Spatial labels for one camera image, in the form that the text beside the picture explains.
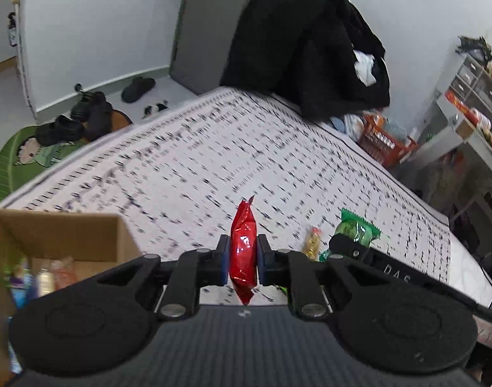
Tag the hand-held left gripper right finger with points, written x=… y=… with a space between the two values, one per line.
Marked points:
x=263 y=262

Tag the brown cardboard box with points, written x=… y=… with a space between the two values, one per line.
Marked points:
x=105 y=234

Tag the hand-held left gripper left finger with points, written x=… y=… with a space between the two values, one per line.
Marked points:
x=222 y=261

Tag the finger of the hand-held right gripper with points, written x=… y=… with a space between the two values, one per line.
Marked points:
x=348 y=246

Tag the black shoe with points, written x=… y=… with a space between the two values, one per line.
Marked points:
x=58 y=131
x=89 y=103
x=138 y=88
x=99 y=123

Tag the black white small cloth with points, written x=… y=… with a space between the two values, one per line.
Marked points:
x=155 y=109

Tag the small green snack packet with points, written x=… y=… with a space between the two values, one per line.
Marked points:
x=324 y=256

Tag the grey door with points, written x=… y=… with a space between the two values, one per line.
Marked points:
x=207 y=28

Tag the white desk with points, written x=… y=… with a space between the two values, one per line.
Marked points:
x=463 y=137

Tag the red plastic basket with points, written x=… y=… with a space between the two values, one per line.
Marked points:
x=387 y=143

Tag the dark spiky ornament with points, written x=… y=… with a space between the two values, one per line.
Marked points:
x=475 y=46

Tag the blue white packs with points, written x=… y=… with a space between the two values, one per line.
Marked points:
x=348 y=125

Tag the green leaf cartoon rug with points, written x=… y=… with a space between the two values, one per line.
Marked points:
x=12 y=165

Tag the red snack packet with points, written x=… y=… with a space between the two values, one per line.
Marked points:
x=242 y=250

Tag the black coat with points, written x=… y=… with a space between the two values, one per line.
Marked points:
x=302 y=40

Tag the grey drawer shelf unit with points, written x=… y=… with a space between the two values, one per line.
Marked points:
x=477 y=84

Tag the black door stopper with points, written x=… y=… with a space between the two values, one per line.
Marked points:
x=79 y=88

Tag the white tissue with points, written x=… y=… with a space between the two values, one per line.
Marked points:
x=365 y=68

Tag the yellow orange snack packet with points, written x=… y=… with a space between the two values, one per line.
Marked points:
x=312 y=244

